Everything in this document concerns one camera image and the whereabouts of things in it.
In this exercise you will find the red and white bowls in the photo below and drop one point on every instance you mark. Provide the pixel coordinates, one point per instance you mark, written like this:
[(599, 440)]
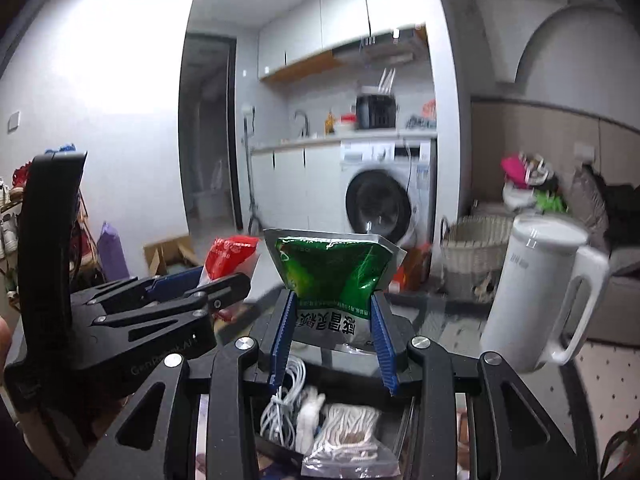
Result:
[(346, 122)]

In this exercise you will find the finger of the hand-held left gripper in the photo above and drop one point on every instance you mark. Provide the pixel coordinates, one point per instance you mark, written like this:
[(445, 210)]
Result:
[(172, 280), (200, 302)]

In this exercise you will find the kitchen faucet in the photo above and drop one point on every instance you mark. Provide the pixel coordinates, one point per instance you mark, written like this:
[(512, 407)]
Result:
[(305, 122)]

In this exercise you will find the white base cabinets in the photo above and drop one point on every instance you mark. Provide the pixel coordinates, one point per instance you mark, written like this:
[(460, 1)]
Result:
[(295, 185)]

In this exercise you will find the grey pillow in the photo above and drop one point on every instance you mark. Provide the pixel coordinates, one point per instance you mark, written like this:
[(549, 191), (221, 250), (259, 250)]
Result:
[(587, 205)]

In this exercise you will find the white washing machine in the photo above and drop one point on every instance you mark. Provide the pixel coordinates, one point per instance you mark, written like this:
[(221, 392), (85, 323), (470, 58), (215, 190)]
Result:
[(380, 200)]

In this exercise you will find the red plastic bag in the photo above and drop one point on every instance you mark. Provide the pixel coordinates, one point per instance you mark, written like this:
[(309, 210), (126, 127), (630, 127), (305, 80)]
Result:
[(429, 110)]

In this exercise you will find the white electric kettle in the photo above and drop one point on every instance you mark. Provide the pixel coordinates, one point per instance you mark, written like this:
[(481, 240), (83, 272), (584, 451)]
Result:
[(535, 285)]

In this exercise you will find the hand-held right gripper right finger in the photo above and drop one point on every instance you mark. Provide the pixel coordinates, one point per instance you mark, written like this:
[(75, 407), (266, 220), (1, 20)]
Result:
[(385, 350)]

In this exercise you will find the black cardboard box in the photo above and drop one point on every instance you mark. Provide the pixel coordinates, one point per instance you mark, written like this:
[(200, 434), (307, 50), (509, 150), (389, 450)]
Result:
[(340, 375)]

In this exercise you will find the yellow oil bottle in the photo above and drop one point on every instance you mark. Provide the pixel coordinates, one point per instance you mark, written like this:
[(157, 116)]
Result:
[(329, 124)]

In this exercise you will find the person's left hand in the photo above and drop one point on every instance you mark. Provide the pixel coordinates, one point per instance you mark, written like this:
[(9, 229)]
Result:
[(4, 345)]

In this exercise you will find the wicker laundry basket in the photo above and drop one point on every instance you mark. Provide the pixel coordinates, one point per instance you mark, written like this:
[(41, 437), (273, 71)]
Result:
[(475, 255)]

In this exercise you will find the open brown cardboard box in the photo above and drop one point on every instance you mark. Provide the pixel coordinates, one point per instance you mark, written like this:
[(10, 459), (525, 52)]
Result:
[(167, 257)]

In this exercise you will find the red and white sachet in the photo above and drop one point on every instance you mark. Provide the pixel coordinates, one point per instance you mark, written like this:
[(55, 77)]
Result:
[(227, 255)]

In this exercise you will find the white wall cabinets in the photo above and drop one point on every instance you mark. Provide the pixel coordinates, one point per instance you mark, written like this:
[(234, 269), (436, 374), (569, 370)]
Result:
[(320, 20)]

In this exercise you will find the white wall socket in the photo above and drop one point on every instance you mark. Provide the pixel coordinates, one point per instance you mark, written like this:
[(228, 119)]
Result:
[(582, 152)]

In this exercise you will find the red box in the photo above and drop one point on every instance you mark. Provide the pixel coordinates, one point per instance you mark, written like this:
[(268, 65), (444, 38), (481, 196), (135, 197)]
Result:
[(412, 267)]

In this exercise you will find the mop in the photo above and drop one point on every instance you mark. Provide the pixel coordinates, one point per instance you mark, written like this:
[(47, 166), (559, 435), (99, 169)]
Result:
[(248, 170)]

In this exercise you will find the purple mat bag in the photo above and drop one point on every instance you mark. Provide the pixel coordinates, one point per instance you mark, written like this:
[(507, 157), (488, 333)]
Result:
[(112, 255)]

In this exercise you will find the range hood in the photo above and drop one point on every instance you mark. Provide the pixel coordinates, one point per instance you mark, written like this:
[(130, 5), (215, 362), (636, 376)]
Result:
[(380, 45)]

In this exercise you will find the dotted grey rug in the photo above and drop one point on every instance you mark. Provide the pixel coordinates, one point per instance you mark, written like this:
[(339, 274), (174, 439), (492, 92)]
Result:
[(605, 385)]

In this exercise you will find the green medicine packet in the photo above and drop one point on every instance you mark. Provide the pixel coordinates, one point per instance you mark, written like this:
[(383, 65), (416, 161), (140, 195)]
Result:
[(325, 270)]

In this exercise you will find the black jacket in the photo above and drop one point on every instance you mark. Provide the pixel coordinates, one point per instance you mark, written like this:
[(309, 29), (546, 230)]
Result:
[(622, 215)]

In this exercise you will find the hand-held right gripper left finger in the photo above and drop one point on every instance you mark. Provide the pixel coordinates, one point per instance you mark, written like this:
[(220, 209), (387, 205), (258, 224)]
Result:
[(280, 347)]

